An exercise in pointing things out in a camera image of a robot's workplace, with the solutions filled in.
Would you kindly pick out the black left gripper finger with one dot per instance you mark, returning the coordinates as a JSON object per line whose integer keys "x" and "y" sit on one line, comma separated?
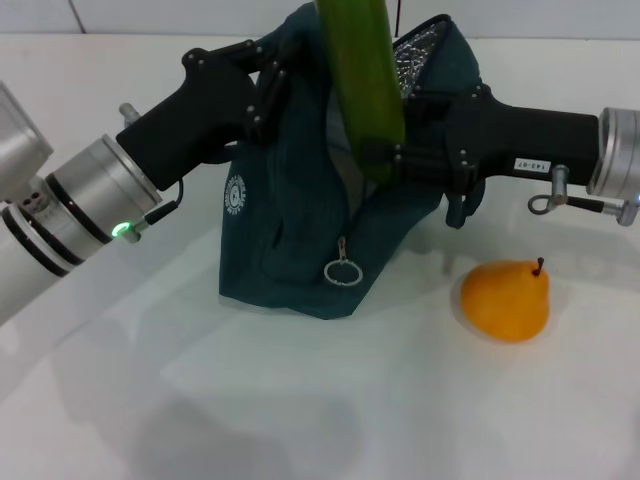
{"x": 255, "y": 57}
{"x": 267, "y": 105}

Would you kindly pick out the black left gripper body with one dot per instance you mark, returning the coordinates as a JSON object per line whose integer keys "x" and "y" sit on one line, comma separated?
{"x": 200, "y": 115}

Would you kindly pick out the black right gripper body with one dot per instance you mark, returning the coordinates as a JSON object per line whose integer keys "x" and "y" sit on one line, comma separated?
{"x": 525, "y": 140}

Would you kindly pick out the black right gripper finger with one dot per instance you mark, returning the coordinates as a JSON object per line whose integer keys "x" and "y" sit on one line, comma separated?
{"x": 420, "y": 162}
{"x": 430, "y": 112}

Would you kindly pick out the green cucumber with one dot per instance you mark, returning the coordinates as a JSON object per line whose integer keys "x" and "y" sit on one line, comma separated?
{"x": 365, "y": 80}

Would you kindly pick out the dark teal fabric bag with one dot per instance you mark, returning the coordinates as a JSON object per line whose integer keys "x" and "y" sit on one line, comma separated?
{"x": 290, "y": 225}

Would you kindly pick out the orange yellow pear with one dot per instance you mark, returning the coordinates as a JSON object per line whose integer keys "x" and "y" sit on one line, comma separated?
{"x": 505, "y": 300}

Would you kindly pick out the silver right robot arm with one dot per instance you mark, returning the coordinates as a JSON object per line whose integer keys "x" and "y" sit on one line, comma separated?
{"x": 617, "y": 150}

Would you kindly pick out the silver left gripper plug stub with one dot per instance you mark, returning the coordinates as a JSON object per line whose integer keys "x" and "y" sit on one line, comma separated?
{"x": 130, "y": 114}

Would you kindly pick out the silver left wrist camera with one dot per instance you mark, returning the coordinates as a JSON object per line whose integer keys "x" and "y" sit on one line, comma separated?
{"x": 20, "y": 145}

